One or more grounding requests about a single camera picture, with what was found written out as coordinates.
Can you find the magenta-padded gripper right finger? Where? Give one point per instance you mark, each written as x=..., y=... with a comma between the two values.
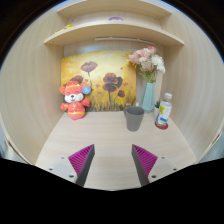
x=160, y=166

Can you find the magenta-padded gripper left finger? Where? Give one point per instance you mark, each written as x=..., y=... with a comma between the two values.
x=63, y=166

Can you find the clear plastic drink bottle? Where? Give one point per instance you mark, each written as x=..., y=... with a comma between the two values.
x=164, y=111

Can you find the flat round red coaster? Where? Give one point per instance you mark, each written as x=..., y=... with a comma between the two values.
x=161, y=127

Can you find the grey mug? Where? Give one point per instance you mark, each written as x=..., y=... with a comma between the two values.
x=134, y=120

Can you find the small potted green plant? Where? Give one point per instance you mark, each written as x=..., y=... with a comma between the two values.
x=157, y=105

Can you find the red plush toy figure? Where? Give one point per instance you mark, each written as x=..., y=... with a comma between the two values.
x=75, y=103

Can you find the pale teal vase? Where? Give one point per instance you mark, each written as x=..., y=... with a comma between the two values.
x=147, y=98

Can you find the pink and white flower bouquet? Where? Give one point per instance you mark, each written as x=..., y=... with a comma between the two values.
x=146, y=60

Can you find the yellow poppy flower painting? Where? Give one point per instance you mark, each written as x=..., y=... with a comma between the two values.
x=103, y=66

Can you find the yellow flat item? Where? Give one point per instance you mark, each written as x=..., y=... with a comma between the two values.
x=65, y=28

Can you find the light wood shelf board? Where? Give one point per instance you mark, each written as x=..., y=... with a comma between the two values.
x=113, y=30

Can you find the purple flat item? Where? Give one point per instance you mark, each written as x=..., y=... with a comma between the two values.
x=115, y=19

